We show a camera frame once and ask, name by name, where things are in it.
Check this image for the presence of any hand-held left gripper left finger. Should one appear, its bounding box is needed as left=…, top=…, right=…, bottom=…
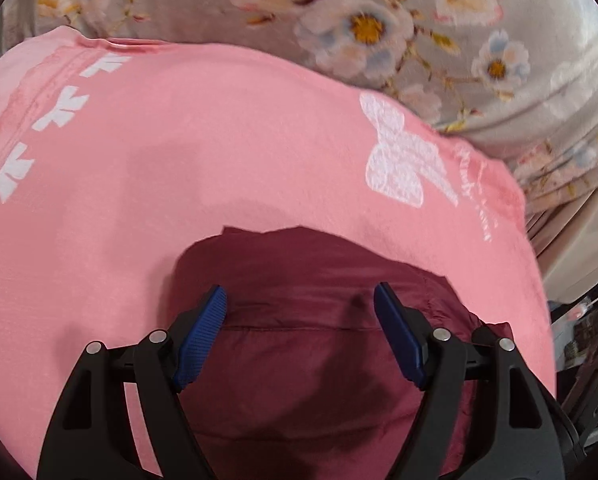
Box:
left=36, top=285, right=228, bottom=480

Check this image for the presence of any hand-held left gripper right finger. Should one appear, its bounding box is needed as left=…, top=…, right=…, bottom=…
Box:
left=373, top=281, right=567, bottom=480

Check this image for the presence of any maroon garment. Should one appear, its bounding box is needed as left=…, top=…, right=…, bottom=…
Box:
left=171, top=226, right=484, bottom=480

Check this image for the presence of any pink blanket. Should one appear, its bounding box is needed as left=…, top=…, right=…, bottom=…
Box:
left=0, top=25, right=560, bottom=480

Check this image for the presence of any beige cloth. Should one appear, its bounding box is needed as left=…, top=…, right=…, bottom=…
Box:
left=526, top=180, right=598, bottom=306

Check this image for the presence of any grey floral bedsheet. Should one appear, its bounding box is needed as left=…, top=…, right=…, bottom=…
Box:
left=0, top=0, right=598, bottom=211

